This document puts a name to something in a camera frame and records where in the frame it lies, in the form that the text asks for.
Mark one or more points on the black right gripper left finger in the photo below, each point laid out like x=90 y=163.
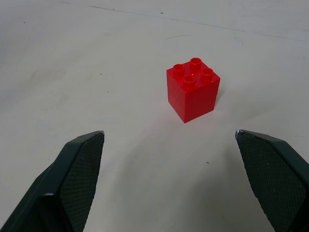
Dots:
x=65 y=183

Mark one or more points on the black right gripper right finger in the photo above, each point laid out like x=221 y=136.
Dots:
x=277 y=176

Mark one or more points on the red toy building brick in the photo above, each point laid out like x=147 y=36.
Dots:
x=193 y=96

